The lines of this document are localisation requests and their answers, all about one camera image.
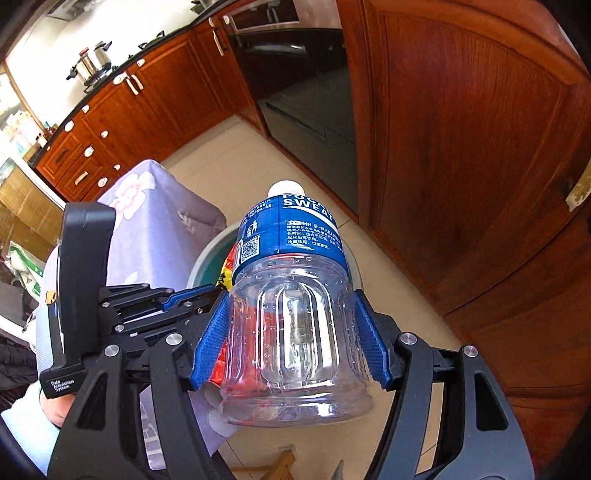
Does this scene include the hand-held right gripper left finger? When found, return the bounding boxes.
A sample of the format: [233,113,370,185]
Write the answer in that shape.
[48,291,241,480]

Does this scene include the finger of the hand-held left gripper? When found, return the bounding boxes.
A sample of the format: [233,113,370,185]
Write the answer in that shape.
[98,283,219,312]
[111,299,214,352]

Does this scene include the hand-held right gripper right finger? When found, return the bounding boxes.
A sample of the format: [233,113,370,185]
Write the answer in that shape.
[353,290,537,480]

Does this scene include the red and yellow snack packet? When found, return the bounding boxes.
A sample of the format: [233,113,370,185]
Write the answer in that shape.
[208,242,245,389]

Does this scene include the white and teal trash bin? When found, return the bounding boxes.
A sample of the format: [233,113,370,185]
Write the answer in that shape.
[187,220,366,298]

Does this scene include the clear plastic bottle blue label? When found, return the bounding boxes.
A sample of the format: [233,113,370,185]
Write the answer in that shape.
[217,179,376,428]

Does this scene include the person's left forearm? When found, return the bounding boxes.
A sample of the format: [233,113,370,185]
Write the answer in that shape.
[0,382,62,476]

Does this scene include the person's left hand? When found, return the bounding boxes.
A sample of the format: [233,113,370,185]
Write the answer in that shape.
[39,391,75,428]

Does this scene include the green and white bag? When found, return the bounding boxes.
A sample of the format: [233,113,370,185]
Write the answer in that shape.
[7,240,48,297]

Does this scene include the small white round object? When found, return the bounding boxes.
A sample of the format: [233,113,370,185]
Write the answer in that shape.
[207,406,237,437]

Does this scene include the purple floral tablecloth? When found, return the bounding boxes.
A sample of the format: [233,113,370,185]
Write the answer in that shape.
[30,159,228,472]

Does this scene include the wooden stool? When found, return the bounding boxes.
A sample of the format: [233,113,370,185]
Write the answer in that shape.
[231,447,297,480]

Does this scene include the glass display cabinet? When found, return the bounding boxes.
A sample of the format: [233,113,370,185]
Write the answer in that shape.
[0,60,49,164]

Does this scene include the wooden kitchen cabinets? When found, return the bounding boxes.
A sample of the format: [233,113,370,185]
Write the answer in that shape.
[34,14,265,204]

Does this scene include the brown wooden door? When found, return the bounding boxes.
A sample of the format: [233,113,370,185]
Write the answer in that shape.
[336,0,591,464]

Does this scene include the steel pressure cooker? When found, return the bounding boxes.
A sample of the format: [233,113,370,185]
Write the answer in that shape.
[68,41,114,86]

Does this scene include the gas stove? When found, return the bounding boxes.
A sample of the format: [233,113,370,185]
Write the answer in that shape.
[83,28,199,93]

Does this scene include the black built-in oven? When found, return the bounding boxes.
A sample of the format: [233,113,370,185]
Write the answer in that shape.
[221,0,362,223]

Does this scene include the metal door handle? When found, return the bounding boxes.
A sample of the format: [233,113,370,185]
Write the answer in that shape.
[565,176,591,213]

